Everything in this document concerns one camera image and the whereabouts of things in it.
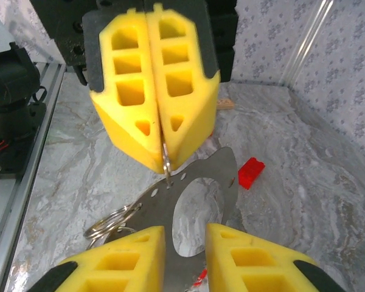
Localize aluminium mounting rail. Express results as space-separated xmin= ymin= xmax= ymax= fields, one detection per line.
xmin=0 ymin=62 xmax=68 ymax=292

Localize clear plastic bag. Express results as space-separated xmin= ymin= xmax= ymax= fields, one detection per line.
xmin=105 ymin=147 xmax=240 ymax=292

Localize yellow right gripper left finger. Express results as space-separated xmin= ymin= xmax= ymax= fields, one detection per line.
xmin=26 ymin=225 xmax=167 ymax=292

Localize small wooden block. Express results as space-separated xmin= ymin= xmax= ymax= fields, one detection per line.
xmin=217 ymin=97 xmax=234 ymax=111

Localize red headed key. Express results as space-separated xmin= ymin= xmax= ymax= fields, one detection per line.
xmin=191 ymin=268 xmax=208 ymax=288

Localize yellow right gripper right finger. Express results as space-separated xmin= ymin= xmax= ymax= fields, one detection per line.
xmin=206 ymin=223 xmax=347 ymax=292

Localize silver split key ring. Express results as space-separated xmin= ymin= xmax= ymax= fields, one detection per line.
xmin=83 ymin=203 xmax=144 ymax=248
xmin=162 ymin=142 xmax=172 ymax=187

